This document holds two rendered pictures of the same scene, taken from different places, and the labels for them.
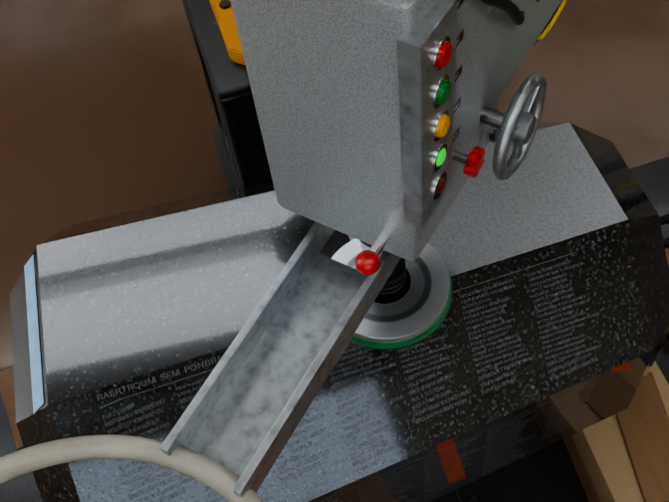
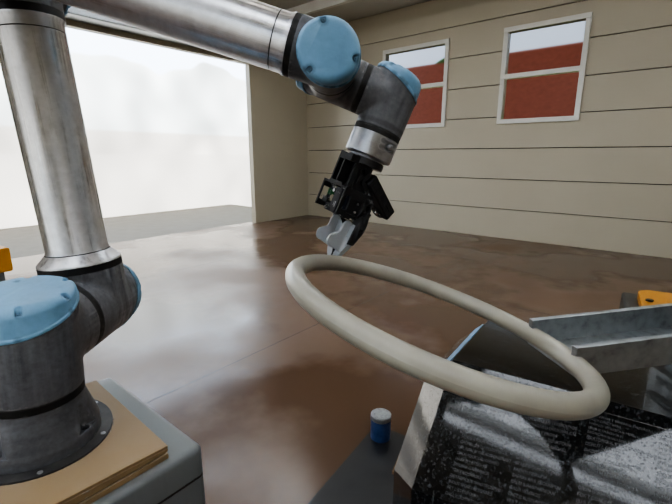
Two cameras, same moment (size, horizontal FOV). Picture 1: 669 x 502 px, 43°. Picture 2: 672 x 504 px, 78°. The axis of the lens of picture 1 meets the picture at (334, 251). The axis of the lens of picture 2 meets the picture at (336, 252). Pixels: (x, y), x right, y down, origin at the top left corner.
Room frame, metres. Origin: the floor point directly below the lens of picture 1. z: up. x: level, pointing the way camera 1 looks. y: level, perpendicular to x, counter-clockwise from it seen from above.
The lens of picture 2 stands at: (-0.31, 0.03, 1.37)
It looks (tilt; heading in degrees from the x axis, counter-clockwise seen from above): 13 degrees down; 43
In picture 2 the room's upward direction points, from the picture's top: straight up
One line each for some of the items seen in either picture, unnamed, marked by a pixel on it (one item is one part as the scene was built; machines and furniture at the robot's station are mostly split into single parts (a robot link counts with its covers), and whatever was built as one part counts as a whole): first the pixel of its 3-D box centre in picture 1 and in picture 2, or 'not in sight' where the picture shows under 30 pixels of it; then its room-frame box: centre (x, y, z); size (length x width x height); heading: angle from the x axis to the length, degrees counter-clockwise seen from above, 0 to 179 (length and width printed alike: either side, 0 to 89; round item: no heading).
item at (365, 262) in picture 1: (375, 249); not in sight; (0.62, -0.05, 1.18); 0.08 x 0.03 x 0.03; 142
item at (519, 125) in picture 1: (496, 119); not in sight; (0.78, -0.24, 1.20); 0.15 x 0.10 x 0.15; 142
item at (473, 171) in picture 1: (464, 159); not in sight; (0.69, -0.18, 1.24); 0.04 x 0.04 x 0.04; 52
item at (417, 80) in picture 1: (427, 121); not in sight; (0.64, -0.12, 1.38); 0.08 x 0.03 x 0.28; 142
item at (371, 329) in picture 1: (385, 284); not in sight; (0.76, -0.08, 0.87); 0.21 x 0.21 x 0.01
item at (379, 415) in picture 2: not in sight; (380, 425); (1.14, 1.09, 0.08); 0.10 x 0.10 x 0.13
